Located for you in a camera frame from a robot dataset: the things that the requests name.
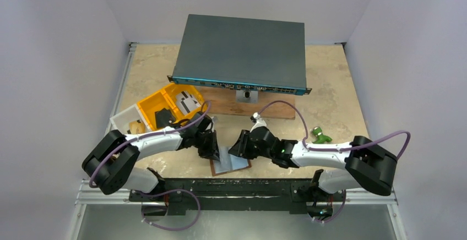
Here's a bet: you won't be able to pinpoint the brown leather card holder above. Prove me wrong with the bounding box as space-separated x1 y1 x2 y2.
210 146 252 177

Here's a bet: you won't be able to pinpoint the orange credit card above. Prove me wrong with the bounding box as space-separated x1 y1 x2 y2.
127 120 146 134

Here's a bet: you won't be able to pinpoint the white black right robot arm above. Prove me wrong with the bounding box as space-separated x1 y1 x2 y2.
229 127 398 196

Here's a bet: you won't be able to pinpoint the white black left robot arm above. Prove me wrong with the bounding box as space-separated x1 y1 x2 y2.
82 112 219 195

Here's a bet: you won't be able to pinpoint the white cards in bin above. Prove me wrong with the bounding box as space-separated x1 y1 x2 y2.
176 91 201 116

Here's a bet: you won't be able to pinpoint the black card in bin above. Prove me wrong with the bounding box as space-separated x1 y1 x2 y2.
155 108 176 129

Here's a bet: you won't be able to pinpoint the brown wooden board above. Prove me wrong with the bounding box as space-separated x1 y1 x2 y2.
197 86 296 119

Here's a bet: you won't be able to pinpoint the yellow plastic bin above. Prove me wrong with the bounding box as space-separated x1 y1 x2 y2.
137 83 204 130

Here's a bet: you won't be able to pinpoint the green toy figure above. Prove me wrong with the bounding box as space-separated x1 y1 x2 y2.
310 126 333 144

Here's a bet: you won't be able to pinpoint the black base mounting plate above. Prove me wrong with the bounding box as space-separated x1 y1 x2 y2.
129 178 341 219

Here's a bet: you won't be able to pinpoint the white plastic bin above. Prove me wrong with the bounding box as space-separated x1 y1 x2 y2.
110 104 150 134

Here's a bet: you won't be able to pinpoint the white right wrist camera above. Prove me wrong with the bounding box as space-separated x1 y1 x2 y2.
250 112 267 131

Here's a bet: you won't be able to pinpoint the grey metal camera stand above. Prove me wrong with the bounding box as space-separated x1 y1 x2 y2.
236 90 258 103

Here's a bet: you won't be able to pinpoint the grey blue network switch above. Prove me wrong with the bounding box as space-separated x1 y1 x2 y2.
167 14 311 96

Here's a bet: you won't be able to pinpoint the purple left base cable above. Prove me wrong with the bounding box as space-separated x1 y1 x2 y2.
140 189 202 232

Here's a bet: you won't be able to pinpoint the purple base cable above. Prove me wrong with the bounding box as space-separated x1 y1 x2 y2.
312 190 346 225
140 189 202 232

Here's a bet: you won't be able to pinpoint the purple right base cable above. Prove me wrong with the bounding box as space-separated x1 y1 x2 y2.
312 190 346 225

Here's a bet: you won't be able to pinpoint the aluminium frame rail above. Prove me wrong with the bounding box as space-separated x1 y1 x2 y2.
74 42 139 206

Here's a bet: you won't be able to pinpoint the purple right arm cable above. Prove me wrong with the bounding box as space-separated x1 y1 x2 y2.
252 100 411 161

